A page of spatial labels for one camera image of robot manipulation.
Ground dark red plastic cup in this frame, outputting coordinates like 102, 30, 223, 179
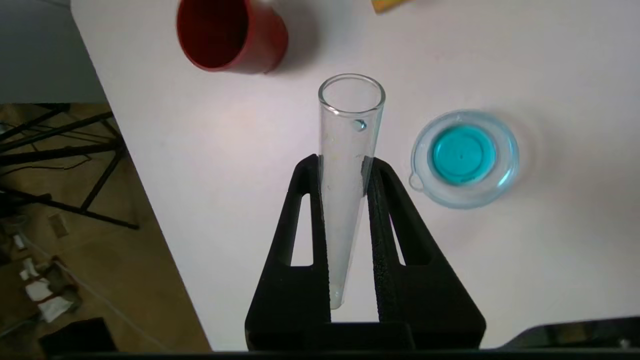
176, 0, 289, 75

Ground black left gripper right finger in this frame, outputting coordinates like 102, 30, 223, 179
367, 157, 487, 332

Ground white paper scraps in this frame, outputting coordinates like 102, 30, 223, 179
19, 256, 77, 324

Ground glass beaker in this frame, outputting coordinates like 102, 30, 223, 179
409, 110, 520, 209

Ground black box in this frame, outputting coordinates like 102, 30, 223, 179
39, 317, 119, 357

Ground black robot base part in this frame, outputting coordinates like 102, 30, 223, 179
500, 316, 640, 352

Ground black metal tripod stand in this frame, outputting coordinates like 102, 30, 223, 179
0, 102, 141, 231

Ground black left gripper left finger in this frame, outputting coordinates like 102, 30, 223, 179
245, 154, 332, 327

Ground wooden test tube rack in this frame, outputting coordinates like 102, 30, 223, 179
371, 0, 414, 14

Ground blue pigment glass test tube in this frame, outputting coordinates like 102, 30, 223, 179
318, 73, 386, 310

